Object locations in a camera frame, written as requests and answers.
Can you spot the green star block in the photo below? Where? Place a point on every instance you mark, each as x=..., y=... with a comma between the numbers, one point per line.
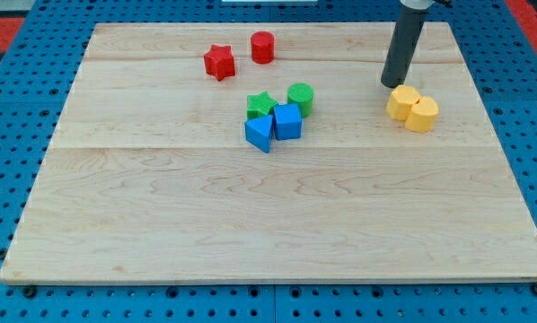
x=259, y=105

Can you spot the red star block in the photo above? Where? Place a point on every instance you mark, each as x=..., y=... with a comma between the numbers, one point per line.
x=219, y=62

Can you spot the light wooden board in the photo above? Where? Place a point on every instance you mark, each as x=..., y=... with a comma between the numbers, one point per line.
x=148, y=178

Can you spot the blue triangle block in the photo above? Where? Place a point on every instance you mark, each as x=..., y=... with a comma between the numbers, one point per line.
x=259, y=132

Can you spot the blue cube block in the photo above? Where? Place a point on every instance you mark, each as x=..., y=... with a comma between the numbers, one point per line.
x=289, y=122

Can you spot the green cylinder block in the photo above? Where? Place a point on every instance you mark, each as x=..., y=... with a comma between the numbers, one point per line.
x=302, y=94

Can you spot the red cylinder block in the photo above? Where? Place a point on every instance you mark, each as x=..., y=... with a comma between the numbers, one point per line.
x=262, y=47

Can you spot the yellow hexagon block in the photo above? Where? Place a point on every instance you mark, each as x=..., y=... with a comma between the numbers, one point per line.
x=401, y=100

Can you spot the yellow heart block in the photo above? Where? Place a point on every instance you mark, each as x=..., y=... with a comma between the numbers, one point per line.
x=422, y=115

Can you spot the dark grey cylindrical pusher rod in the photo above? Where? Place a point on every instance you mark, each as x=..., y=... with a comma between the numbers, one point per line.
x=404, y=40

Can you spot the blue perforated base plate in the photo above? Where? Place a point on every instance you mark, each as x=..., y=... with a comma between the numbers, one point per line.
x=39, y=67

